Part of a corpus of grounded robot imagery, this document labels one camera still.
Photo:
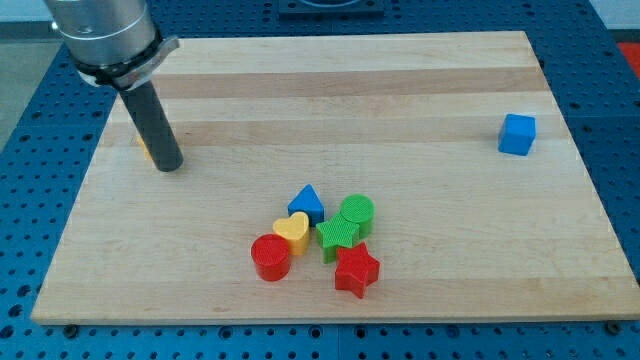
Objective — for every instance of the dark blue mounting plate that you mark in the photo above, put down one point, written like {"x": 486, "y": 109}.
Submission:
{"x": 296, "y": 8}

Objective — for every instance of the green star block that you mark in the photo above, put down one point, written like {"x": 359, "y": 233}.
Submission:
{"x": 336, "y": 233}

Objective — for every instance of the wooden board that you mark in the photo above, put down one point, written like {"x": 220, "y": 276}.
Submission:
{"x": 463, "y": 232}

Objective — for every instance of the green cylinder block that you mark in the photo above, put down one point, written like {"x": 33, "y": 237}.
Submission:
{"x": 359, "y": 209}

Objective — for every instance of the yellow block behind rod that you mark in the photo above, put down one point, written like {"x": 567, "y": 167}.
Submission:
{"x": 144, "y": 148}

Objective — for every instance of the red cylinder block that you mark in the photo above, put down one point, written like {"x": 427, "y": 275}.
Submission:
{"x": 270, "y": 255}

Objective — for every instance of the red star block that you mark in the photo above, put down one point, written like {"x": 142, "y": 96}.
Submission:
{"x": 356, "y": 270}

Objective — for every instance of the yellow heart block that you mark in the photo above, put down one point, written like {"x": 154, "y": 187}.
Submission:
{"x": 295, "y": 230}

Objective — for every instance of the blue triangle block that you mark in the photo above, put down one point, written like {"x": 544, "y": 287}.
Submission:
{"x": 308, "y": 202}

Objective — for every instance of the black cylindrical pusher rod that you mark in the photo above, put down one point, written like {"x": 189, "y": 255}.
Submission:
{"x": 148, "y": 116}

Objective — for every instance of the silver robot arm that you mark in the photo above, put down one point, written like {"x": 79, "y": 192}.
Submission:
{"x": 116, "y": 43}

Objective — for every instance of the blue cube block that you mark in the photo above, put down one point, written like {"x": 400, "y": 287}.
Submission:
{"x": 517, "y": 134}

